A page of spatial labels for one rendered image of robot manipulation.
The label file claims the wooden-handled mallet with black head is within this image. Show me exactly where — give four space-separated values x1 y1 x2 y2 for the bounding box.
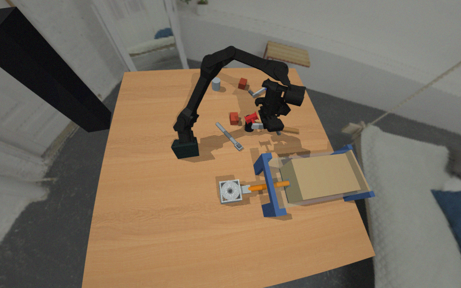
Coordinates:
245 121 299 133

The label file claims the orange-red cube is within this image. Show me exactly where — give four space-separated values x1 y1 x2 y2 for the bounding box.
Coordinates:
238 78 247 90
230 112 239 125

